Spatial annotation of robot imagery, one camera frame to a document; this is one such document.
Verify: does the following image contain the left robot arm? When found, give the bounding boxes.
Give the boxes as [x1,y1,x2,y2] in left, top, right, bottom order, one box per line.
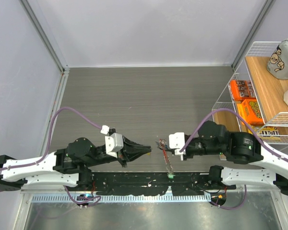
[0,133,151,192]

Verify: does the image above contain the orange snack box top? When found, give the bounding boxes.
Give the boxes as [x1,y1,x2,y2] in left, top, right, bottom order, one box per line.
[229,80,255,102]

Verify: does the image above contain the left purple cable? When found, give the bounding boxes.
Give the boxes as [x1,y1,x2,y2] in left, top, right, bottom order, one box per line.
[0,107,105,208]

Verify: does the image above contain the white wire shelf rack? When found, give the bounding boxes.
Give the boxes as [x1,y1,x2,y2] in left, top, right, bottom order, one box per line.
[211,42,288,161]

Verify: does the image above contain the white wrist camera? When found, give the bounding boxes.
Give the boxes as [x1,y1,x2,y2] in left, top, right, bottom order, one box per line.
[168,132,186,156]
[100,125,124,158]

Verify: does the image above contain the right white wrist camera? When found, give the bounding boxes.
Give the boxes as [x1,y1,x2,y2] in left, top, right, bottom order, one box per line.
[168,132,186,156]

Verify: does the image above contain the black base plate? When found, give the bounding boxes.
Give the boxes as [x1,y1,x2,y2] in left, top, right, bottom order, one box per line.
[65,171,237,196]

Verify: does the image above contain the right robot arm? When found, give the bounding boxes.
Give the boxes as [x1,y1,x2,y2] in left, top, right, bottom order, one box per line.
[157,121,288,196]

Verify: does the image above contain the orange yellow snack box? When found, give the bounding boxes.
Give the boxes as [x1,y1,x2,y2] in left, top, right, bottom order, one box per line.
[237,99,264,127]

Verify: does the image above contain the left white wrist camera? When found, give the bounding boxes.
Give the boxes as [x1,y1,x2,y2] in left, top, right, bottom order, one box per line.
[100,125,124,158]

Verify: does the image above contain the yellow snack bag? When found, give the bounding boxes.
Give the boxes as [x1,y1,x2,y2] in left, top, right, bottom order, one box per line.
[251,126,281,142]

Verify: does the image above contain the grey printed pouch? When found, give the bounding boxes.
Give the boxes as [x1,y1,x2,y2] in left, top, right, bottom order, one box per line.
[266,38,288,80]

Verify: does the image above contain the white slotted cable duct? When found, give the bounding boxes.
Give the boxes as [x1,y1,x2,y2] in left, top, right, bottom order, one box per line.
[31,193,211,203]

